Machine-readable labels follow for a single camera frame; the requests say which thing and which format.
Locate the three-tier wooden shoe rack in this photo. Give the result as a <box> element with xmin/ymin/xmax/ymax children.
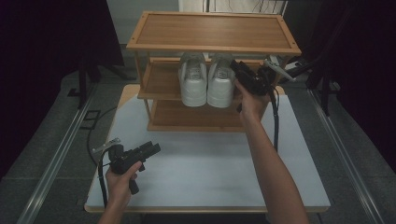
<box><xmin>125</xmin><ymin>10</ymin><xmax>303</xmax><ymax>134</ymax></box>

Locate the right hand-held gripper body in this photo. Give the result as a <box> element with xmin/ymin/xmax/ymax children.
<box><xmin>238</xmin><ymin>59</ymin><xmax>296</xmax><ymax>97</ymax></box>

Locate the dark curtain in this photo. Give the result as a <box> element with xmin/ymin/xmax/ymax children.
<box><xmin>0</xmin><ymin>0</ymin><xmax>125</xmax><ymax>181</ymax></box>
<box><xmin>281</xmin><ymin>0</ymin><xmax>396</xmax><ymax>174</ymax></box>

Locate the person's left hand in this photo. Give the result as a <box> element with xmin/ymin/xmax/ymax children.
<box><xmin>105</xmin><ymin>161</ymin><xmax>143</xmax><ymax>209</ymax></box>

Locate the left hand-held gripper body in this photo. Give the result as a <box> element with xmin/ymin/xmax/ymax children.
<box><xmin>92</xmin><ymin>137</ymin><xmax>148</xmax><ymax>196</ymax></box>

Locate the thick black gripper cable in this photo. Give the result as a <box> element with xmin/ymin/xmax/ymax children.
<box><xmin>96</xmin><ymin>145</ymin><xmax>110</xmax><ymax>209</ymax></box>
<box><xmin>268</xmin><ymin>86</ymin><xmax>280</xmax><ymax>153</ymax></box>

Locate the black floor socket frame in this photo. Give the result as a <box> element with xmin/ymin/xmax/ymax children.
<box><xmin>79</xmin><ymin>109</ymin><xmax>102</xmax><ymax>131</ymax></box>

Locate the thin black cable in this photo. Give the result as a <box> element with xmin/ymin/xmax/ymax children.
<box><xmin>86</xmin><ymin>106</ymin><xmax>118</xmax><ymax>166</ymax></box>

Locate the white lace-up sneaker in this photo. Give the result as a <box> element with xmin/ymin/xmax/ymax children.
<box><xmin>177</xmin><ymin>51</ymin><xmax>208</xmax><ymax>108</ymax></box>
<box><xmin>206</xmin><ymin>52</ymin><xmax>236</xmax><ymax>109</ymax></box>

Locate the person's right hand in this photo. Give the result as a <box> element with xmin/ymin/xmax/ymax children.
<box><xmin>233</xmin><ymin>78</ymin><xmax>272</xmax><ymax>121</ymax></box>

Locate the black metal stand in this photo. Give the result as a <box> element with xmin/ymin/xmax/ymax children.
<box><xmin>278</xmin><ymin>55</ymin><xmax>342</xmax><ymax>117</ymax></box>
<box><xmin>66</xmin><ymin>54</ymin><xmax>136</xmax><ymax>110</ymax></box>

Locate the white power strip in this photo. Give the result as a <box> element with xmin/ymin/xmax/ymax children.
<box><xmin>284</xmin><ymin>61</ymin><xmax>303</xmax><ymax>72</ymax></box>

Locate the metal floor rail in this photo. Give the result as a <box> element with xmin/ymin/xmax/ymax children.
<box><xmin>16</xmin><ymin>85</ymin><xmax>97</xmax><ymax>224</ymax></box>
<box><xmin>306</xmin><ymin>88</ymin><xmax>387</xmax><ymax>224</ymax></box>

